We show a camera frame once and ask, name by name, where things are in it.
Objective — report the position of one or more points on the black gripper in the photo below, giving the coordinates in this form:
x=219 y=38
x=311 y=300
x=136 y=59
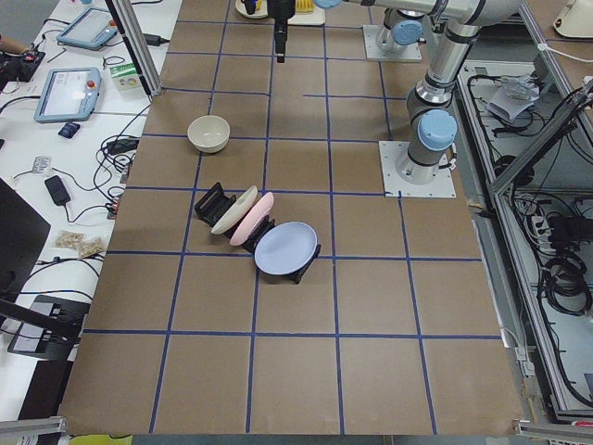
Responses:
x=281 y=9

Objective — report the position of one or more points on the blue plate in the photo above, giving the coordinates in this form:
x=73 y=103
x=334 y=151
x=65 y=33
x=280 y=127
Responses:
x=286 y=248

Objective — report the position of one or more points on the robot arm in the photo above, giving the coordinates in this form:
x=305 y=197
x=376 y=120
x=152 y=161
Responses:
x=401 y=33
x=433 y=129

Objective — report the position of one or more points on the cream plate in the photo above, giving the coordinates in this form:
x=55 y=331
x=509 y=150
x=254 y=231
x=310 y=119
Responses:
x=236 y=212

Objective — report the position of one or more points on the pink plate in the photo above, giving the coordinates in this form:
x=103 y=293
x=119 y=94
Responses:
x=252 y=219

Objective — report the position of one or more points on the white rectangular tray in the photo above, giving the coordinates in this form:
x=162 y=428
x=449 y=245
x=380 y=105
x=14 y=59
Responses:
x=307 y=14

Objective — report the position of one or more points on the cream ceramic bowl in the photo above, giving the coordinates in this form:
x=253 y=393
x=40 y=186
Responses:
x=209 y=134

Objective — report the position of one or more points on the green white box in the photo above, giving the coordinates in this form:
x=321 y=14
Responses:
x=125 y=77

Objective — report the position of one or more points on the far teach pendant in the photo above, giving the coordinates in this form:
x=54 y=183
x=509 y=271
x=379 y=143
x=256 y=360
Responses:
x=91 y=30

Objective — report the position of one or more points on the teach pendant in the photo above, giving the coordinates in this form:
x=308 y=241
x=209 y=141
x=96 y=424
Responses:
x=68 y=95
x=91 y=30

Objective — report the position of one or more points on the black dish rack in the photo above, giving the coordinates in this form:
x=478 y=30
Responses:
x=210 y=208

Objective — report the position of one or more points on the near teach pendant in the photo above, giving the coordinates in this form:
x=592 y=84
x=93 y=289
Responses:
x=68 y=95

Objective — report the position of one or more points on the black smartphone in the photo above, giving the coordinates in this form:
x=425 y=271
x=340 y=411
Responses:
x=57 y=190

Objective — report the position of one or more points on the snack packets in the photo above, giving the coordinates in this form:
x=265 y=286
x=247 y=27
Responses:
x=86 y=248

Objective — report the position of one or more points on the black monitor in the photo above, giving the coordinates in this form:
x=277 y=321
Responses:
x=23 y=235

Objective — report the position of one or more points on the aluminium frame post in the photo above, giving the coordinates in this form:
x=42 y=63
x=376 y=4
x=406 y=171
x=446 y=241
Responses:
x=131 y=33

